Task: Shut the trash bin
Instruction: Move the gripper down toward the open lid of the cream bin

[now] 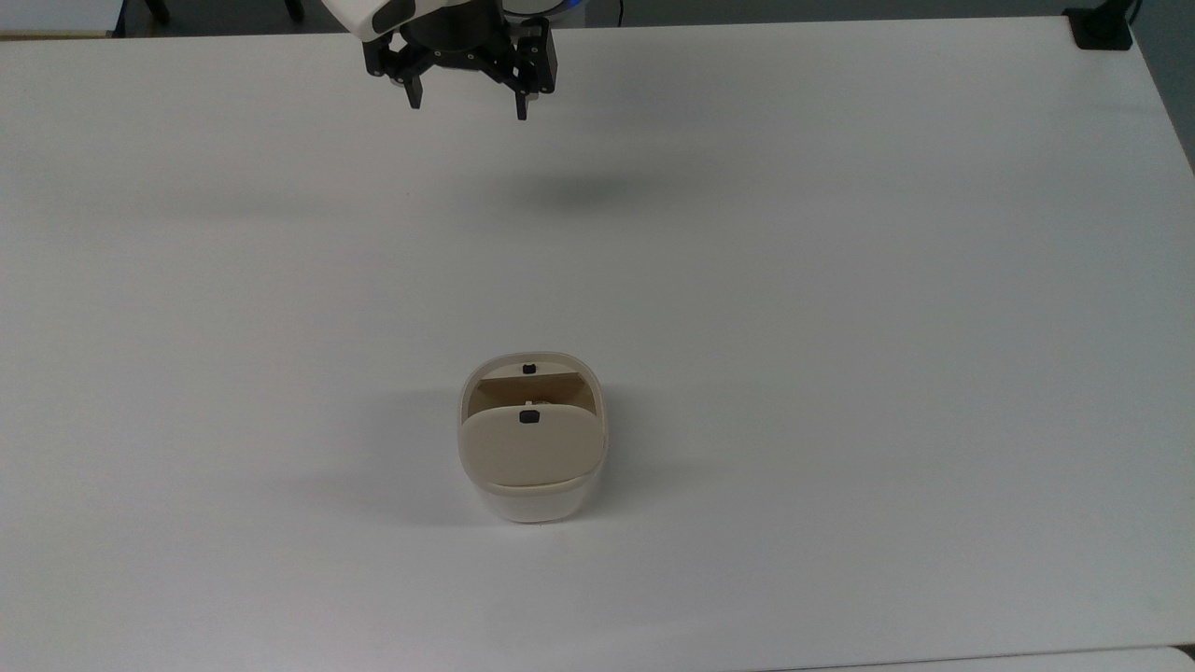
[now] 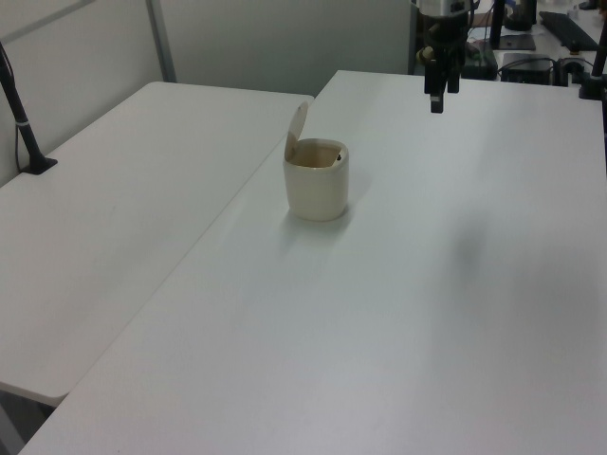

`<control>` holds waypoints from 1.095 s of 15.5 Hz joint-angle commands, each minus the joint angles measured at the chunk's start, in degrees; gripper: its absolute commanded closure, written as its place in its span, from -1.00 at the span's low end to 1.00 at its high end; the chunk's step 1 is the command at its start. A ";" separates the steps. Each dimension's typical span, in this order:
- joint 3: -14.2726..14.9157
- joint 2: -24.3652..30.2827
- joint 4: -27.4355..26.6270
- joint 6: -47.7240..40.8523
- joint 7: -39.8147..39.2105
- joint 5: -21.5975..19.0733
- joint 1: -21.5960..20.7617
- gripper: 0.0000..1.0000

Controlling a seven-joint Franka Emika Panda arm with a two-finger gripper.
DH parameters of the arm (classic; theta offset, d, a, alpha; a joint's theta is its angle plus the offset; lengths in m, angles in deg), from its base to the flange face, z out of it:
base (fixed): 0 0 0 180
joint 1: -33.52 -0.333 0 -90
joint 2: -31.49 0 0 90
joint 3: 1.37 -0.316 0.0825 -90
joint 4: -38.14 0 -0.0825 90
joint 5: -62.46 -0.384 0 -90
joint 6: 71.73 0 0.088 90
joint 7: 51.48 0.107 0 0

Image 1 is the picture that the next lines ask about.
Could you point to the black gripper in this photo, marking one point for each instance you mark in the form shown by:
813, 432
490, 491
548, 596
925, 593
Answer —
462, 47

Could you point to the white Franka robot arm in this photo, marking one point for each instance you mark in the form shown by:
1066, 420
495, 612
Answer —
359, 13

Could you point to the small white trash bin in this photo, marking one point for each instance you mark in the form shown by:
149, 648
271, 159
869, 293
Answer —
533, 439

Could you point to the beige trash bin lid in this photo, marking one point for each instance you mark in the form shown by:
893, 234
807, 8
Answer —
532, 446

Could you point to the black chair leg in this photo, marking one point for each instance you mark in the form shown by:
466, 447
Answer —
157, 9
294, 8

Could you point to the black table clamp mount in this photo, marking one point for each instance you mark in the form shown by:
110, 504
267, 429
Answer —
1101, 24

